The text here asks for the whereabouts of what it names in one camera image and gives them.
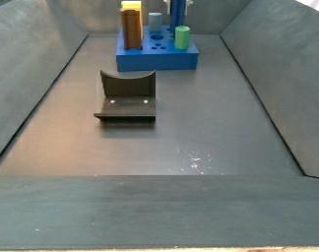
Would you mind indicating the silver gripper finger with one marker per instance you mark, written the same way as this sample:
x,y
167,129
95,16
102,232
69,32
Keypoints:
x,y
189,3
167,5

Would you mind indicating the blue shape sorter board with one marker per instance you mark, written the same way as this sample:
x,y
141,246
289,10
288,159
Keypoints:
x,y
158,54

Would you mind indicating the light blue cylinder peg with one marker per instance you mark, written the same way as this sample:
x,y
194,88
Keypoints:
x,y
154,22

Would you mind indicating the green hexagon peg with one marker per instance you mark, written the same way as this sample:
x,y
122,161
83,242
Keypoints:
x,y
182,37

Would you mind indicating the yellow arch block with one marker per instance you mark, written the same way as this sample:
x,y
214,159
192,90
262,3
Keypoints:
x,y
133,5

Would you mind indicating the brown notched block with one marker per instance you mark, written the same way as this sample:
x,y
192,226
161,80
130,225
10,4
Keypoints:
x,y
130,28

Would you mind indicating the black curved bracket holder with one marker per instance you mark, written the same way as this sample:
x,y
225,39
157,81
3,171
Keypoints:
x,y
129,97

